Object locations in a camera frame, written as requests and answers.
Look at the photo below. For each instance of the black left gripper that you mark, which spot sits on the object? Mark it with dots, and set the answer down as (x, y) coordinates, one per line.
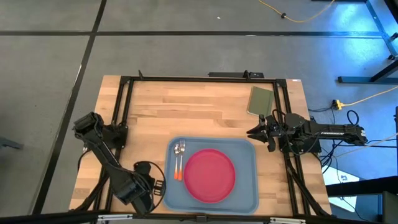
(147, 186)

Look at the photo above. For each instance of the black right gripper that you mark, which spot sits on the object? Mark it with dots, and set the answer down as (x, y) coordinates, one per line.
(273, 138)

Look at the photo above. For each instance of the red round plate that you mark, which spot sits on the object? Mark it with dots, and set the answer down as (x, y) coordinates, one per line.
(210, 175)

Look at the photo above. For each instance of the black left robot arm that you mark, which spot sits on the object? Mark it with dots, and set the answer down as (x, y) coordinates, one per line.
(105, 155)

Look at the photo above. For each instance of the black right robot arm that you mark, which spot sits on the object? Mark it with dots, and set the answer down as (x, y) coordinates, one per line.
(329, 133)

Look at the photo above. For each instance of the blue-grey plastic tray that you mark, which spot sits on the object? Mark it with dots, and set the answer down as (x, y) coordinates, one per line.
(248, 186)

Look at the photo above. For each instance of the green notebook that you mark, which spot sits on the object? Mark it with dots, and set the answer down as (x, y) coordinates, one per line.
(260, 101)

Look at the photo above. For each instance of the white paper sheet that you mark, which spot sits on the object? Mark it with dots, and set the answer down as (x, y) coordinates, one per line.
(339, 182)

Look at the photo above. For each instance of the black furniture bar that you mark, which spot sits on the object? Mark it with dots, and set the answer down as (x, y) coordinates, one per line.
(367, 186)

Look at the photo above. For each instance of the black metal table legs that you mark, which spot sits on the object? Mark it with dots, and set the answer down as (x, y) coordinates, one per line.
(367, 80)

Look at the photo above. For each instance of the grey box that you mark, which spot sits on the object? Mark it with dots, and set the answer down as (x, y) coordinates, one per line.
(390, 208)

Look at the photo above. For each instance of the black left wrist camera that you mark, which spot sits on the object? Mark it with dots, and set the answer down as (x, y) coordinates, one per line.
(142, 168)

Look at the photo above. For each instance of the silver metal bracket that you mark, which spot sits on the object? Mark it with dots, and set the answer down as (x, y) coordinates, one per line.
(115, 217)
(287, 220)

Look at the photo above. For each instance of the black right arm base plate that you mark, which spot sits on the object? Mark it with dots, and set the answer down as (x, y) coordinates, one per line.
(311, 149)

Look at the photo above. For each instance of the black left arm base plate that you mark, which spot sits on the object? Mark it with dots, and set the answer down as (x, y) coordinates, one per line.
(119, 137)

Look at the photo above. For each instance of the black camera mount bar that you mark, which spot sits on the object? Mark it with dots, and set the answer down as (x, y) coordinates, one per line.
(230, 75)

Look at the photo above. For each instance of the black aluminium table frame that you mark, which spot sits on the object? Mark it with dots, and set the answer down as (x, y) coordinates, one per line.
(202, 79)

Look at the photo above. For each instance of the black frame beam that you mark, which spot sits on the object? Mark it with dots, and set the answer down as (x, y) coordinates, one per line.
(46, 217)

